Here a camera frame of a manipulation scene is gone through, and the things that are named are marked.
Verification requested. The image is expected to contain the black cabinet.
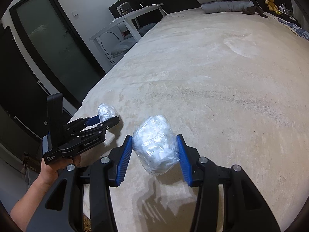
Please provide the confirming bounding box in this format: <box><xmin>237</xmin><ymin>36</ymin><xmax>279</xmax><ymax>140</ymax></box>
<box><xmin>0</xmin><ymin>25</ymin><xmax>80</xmax><ymax>160</ymax></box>

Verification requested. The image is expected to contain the thin white desk cable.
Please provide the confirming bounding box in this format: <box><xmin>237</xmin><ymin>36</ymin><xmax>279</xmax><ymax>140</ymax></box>
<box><xmin>139</xmin><ymin>2</ymin><xmax>167</xmax><ymax>18</ymax></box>

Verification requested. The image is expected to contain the white desk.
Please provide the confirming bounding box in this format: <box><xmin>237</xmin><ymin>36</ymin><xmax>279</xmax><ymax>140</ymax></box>
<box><xmin>89</xmin><ymin>3</ymin><xmax>167</xmax><ymax>66</ymax></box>

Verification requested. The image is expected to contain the beige bed blanket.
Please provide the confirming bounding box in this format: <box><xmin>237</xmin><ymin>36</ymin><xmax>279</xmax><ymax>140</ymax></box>
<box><xmin>72</xmin><ymin>10</ymin><xmax>309</xmax><ymax>232</ymax></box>

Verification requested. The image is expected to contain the person's left forearm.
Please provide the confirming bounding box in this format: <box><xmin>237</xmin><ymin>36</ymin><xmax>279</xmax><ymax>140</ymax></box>
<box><xmin>10</xmin><ymin>174</ymin><xmax>56</xmax><ymax>219</ymax></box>

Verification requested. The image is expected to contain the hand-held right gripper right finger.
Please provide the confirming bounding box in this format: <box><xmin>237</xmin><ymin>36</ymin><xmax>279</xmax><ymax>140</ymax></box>
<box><xmin>176</xmin><ymin>134</ymin><xmax>282</xmax><ymax>232</ymax></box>

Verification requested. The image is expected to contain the frosted glass door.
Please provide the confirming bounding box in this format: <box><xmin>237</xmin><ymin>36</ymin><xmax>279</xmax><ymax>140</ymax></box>
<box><xmin>10</xmin><ymin>0</ymin><xmax>107</xmax><ymax>104</ymax></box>

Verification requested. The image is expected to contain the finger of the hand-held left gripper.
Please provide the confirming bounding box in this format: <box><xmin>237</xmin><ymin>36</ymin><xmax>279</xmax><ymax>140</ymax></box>
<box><xmin>63</xmin><ymin>115</ymin><xmax>102</xmax><ymax>133</ymax></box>
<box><xmin>78</xmin><ymin>116</ymin><xmax>120</xmax><ymax>139</ymax></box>

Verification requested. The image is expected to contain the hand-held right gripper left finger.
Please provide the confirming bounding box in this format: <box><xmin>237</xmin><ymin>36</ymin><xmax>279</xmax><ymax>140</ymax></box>
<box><xmin>26</xmin><ymin>134</ymin><xmax>133</xmax><ymax>232</ymax></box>

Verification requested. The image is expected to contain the large clear bag of tissue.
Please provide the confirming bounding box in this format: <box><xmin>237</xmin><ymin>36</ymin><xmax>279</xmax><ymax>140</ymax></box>
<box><xmin>132</xmin><ymin>114</ymin><xmax>180</xmax><ymax>176</ymax></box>

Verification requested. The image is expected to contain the group of small bottles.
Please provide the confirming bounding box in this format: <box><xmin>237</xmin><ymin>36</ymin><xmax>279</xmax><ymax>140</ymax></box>
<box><xmin>278</xmin><ymin>3</ymin><xmax>294</xmax><ymax>20</ymax></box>

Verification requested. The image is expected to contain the yellow teddy bear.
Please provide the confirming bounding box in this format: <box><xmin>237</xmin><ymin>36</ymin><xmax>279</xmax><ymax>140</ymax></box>
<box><xmin>264</xmin><ymin>0</ymin><xmax>278</xmax><ymax>12</ymax></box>

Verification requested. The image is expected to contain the brown cloth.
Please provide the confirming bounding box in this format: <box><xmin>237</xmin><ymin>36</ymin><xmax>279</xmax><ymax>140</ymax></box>
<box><xmin>241</xmin><ymin>5</ymin><xmax>268</xmax><ymax>18</ymax></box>

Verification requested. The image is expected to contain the white desktop appliance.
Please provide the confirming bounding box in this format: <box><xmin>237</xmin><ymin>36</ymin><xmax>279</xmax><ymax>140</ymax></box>
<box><xmin>117</xmin><ymin>2</ymin><xmax>133</xmax><ymax>16</ymax></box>

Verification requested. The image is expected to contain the metal chair with grey cushion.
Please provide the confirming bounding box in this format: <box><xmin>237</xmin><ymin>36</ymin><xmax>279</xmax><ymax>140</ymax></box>
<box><xmin>100</xmin><ymin>30</ymin><xmax>137</xmax><ymax>66</ymax></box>

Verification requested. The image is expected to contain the light grey folded quilt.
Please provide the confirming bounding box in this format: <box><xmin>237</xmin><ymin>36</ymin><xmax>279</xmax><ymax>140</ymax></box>
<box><xmin>201</xmin><ymin>0</ymin><xmax>255</xmax><ymax>14</ymax></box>

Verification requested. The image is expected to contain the small clear bag of tissue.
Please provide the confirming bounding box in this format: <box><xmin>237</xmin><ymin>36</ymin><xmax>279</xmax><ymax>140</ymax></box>
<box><xmin>97</xmin><ymin>103</ymin><xmax>119</xmax><ymax>123</ymax></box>

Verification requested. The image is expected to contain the person's left hand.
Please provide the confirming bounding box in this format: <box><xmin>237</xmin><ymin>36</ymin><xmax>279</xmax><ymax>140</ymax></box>
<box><xmin>40</xmin><ymin>155</ymin><xmax>82</xmax><ymax>186</ymax></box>

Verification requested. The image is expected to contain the blue patterned cloth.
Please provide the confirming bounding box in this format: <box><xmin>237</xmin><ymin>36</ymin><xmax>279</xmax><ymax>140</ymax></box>
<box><xmin>276</xmin><ymin>17</ymin><xmax>309</xmax><ymax>41</ymax></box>

